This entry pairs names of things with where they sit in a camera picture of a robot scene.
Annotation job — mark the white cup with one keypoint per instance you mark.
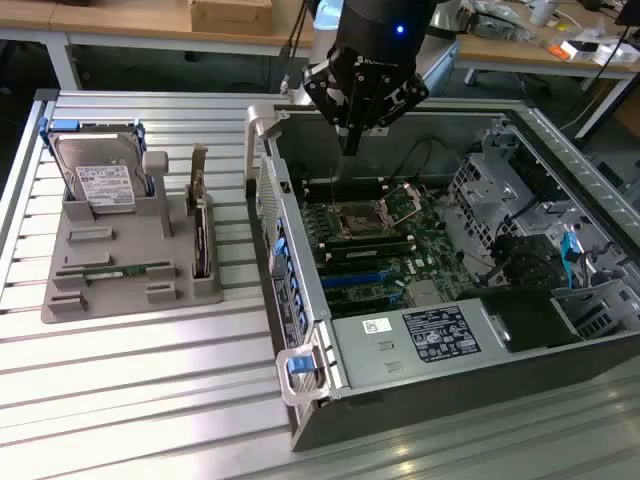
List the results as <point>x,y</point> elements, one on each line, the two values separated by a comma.
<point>542,10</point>

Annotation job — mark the brown cardboard box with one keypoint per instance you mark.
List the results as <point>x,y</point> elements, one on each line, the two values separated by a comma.
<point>230,15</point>

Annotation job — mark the grey parts rack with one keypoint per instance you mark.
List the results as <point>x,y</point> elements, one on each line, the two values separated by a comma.
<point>130,295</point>

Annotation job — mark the blue expansion slot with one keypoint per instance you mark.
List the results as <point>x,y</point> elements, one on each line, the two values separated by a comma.
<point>350,280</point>

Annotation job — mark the green motherboard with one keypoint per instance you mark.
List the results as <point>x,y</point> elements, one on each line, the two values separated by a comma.
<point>430,250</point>

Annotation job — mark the grey power supply unit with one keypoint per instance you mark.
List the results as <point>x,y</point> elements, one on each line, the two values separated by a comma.
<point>360,360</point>

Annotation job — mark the CPU socket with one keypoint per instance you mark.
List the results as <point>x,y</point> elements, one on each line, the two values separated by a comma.
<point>359,220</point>

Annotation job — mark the metal socket cover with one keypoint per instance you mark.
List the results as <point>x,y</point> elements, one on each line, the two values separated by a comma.
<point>404,202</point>

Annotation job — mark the open black PC case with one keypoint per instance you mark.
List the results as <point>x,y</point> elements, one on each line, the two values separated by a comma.
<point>450,400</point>

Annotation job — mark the blue case latch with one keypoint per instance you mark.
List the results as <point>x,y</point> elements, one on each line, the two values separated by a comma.
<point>298,365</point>

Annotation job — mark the graphics card with fan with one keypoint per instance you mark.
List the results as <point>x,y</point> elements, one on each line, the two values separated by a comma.
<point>201,230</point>

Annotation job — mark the long wooden desk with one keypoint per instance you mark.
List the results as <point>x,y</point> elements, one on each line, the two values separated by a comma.
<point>100,20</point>

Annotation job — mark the installed black RAM sticks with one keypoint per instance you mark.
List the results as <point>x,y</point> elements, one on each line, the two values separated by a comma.
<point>370,242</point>

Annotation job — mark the silver disk bay cage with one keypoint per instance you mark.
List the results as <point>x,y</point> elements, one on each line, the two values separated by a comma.
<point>490,200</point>

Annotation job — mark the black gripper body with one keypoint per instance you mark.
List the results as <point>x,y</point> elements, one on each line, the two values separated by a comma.
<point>380,35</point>

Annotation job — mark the green RAM stick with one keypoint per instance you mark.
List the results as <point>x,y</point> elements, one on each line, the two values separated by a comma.
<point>132,270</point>

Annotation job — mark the hard disk in blue carrier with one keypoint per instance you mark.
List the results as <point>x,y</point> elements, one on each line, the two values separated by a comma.
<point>100,170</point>

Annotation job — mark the black monitor stand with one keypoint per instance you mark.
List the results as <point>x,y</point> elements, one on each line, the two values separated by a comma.
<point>629,10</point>

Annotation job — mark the cluttered wooden desk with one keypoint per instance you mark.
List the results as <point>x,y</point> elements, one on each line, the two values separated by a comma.
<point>500,47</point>

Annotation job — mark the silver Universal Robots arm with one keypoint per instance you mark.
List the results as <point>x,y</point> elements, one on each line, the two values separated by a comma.
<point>440,65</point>

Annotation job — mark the thin socket locking lever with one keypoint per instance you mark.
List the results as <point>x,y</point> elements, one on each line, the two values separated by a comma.
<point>334,187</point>

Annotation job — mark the silver chipset heatsink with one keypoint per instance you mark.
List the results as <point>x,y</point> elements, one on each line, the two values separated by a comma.
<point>425,295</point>

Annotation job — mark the black fan shroud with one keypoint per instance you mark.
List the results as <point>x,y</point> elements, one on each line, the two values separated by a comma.
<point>525,315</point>

